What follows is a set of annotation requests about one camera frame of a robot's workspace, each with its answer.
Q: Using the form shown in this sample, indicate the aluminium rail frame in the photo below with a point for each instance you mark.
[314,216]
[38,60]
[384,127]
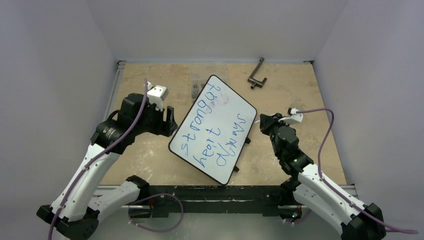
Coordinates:
[120,66]

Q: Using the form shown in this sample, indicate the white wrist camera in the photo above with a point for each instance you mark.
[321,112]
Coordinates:
[156,95]
[294,116]

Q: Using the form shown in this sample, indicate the white whiteboard black frame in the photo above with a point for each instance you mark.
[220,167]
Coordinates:
[214,131]

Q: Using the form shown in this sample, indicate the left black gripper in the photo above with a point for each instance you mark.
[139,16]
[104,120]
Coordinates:
[164,127]

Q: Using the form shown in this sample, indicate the clear plastic screw box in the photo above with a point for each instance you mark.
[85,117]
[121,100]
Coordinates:
[199,74]

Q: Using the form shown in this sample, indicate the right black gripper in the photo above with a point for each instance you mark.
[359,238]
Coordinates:
[269,123]

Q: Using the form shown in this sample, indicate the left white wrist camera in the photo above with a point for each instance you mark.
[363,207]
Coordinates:
[156,95]

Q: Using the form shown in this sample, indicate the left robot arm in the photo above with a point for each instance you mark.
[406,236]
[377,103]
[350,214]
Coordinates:
[76,213]

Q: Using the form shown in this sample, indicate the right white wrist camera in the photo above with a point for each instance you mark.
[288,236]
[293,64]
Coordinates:
[294,116]

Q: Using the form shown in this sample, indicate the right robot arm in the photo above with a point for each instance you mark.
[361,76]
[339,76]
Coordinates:
[309,186]

